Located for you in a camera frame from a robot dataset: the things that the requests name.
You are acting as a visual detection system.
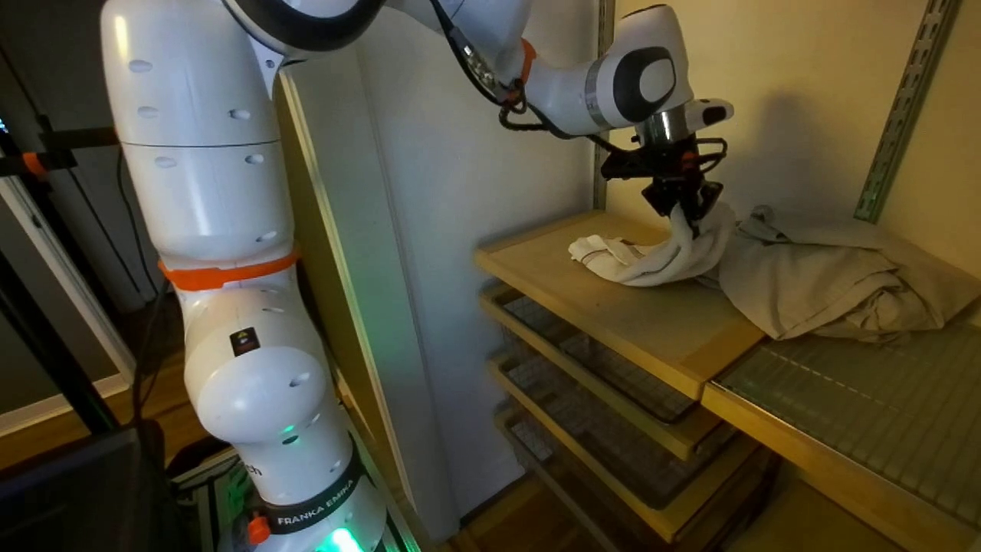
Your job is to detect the slim metal wall rail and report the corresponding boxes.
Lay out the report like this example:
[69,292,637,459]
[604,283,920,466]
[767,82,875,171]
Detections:
[590,0,618,212]

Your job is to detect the solid wooden shelf board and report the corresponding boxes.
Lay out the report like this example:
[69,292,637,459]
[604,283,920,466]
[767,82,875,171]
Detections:
[472,209,767,406]

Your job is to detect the wide wooden shelf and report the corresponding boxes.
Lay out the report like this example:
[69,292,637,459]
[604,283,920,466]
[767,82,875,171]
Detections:
[700,305,981,552]

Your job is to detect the white kitchen towel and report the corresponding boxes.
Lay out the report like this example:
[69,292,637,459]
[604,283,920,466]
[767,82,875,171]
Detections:
[566,196,743,292]

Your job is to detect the grey ribbed shelf mat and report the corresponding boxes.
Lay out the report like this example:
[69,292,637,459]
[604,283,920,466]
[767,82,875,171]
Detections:
[714,314,981,533]

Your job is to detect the black stand frame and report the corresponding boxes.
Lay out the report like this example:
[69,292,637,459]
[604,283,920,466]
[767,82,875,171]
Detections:
[0,58,125,440]

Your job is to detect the black monitor box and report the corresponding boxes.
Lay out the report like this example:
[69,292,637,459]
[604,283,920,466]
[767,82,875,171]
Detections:
[0,428,173,552]

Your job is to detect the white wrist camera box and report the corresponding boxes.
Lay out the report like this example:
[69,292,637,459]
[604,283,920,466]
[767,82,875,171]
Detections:
[686,95,737,131]

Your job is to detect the wooden tray with mesh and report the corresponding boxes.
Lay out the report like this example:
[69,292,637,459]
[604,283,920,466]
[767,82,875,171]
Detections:
[492,401,782,552]
[476,279,744,464]
[488,345,767,546]

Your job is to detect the white framed board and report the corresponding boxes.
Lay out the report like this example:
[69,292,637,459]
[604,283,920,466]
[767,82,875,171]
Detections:
[0,174,137,440]

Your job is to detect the perforated metal wall rail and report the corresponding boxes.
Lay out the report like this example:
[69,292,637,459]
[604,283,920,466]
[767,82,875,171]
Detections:
[853,0,966,226]

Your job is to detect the tall white panel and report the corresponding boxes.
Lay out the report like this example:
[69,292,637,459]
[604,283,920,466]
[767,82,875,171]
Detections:
[272,0,607,546]

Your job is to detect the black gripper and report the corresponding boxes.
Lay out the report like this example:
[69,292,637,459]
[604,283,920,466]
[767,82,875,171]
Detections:
[602,131,726,235]

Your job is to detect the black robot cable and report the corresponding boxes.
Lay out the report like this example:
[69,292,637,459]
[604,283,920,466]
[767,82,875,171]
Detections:
[426,0,733,179]

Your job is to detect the beige crumpled cloth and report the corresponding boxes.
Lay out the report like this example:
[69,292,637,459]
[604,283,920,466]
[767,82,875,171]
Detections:
[714,207,981,348]

